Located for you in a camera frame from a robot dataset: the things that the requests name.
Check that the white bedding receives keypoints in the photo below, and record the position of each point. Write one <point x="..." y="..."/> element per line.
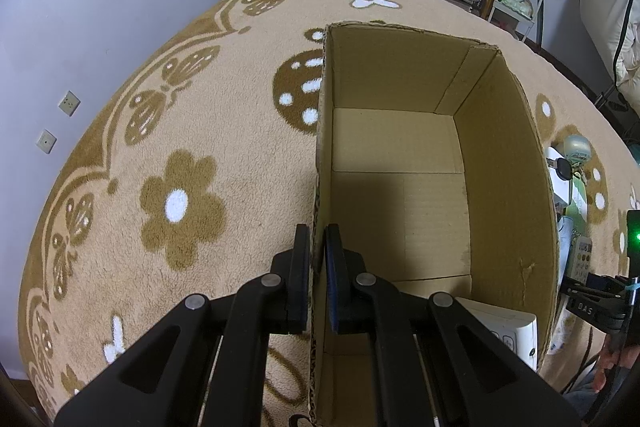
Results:
<point x="610" y="7"/>

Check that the green striped oval board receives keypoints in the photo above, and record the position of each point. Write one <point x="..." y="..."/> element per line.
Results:
<point x="580" y="202"/>

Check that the beige patterned rug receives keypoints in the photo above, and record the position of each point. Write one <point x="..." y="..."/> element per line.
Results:
<point x="200" y="117"/>

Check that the brown cardboard box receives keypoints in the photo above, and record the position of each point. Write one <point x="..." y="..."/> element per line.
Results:
<point x="400" y="187"/>

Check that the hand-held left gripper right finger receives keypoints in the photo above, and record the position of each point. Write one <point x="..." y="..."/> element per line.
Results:
<point x="332" y="287"/>

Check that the person's right hand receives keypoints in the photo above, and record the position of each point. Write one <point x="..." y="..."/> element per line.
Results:
<point x="611" y="369"/>

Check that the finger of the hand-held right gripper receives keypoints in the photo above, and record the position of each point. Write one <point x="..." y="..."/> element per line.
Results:
<point x="595" y="302"/>

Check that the green cartoon round case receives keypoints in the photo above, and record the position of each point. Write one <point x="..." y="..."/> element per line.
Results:
<point x="577" y="149"/>

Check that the white wall socket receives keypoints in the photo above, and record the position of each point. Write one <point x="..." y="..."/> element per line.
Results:
<point x="46" y="141"/>
<point x="68" y="103"/>

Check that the white power strip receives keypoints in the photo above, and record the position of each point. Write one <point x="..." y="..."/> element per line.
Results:
<point x="505" y="327"/>

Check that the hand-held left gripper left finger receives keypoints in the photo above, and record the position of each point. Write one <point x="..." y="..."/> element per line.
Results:
<point x="298" y="287"/>

